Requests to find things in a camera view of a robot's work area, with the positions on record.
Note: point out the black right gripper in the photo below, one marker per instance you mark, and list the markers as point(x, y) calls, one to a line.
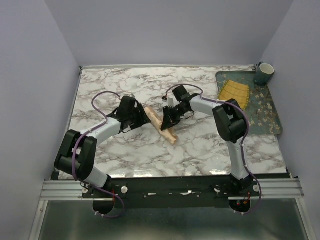
point(168, 121)

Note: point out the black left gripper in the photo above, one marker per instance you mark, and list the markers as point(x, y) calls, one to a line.
point(143, 118)

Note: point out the peach cloth napkin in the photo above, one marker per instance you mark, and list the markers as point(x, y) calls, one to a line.
point(157, 121)

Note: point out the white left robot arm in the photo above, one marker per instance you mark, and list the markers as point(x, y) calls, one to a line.
point(77, 152)

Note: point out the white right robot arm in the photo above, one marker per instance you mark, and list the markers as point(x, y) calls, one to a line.
point(231, 123)

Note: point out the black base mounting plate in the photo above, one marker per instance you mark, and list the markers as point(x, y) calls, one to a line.
point(219, 191)

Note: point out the yellow woven coaster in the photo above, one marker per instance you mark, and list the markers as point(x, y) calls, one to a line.
point(234, 90)

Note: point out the floral teal tray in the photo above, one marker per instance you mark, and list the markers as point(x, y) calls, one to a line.
point(261, 111)

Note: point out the teal mug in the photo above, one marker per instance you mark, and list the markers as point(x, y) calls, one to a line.
point(263, 74)

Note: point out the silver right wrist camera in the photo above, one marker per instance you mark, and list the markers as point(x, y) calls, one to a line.
point(170, 102)

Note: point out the aluminium frame rail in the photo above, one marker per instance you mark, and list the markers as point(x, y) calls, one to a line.
point(65, 190)

